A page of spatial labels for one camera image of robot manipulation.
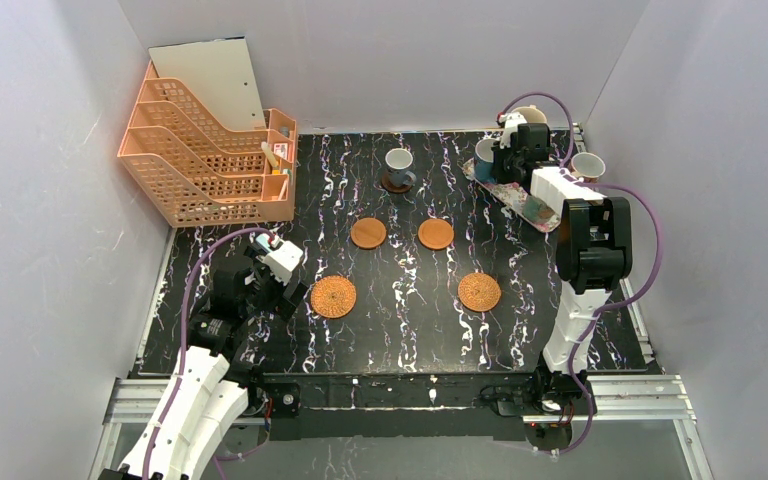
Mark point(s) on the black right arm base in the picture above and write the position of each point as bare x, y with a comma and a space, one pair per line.
558, 409

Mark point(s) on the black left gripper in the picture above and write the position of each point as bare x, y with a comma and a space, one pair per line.
277, 291

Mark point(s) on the aluminium frame rail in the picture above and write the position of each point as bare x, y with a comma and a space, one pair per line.
426, 405

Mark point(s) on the tall beige mug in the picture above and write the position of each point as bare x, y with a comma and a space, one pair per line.
531, 114

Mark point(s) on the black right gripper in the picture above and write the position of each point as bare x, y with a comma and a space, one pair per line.
513, 160

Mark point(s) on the dark wooden coaster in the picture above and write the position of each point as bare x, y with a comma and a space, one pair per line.
392, 188

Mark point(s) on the orange plastic file organizer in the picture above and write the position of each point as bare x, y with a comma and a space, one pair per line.
199, 173

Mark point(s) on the white and red mug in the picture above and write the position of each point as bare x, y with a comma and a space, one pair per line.
587, 167

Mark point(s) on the woven rattan coaster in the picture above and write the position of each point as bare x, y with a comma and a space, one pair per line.
479, 292
333, 297

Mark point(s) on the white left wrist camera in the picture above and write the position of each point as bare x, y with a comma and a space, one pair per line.
282, 257

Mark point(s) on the floral tray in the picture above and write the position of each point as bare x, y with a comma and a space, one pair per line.
516, 200

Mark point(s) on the light wooden coaster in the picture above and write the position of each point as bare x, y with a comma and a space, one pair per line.
368, 233
436, 234

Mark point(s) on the small grey mug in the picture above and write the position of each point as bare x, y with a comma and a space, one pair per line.
399, 162

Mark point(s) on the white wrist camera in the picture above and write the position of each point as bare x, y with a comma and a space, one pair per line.
509, 123
282, 257

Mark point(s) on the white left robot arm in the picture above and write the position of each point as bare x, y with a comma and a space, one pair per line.
212, 385

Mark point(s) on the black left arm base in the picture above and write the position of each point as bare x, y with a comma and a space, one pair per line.
268, 395

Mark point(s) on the blue patterned mug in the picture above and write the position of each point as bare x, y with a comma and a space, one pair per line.
484, 161

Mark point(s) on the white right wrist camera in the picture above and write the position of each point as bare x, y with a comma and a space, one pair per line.
509, 123

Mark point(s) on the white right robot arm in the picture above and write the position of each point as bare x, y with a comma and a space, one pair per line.
594, 244

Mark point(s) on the white board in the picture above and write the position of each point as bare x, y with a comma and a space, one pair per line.
220, 75

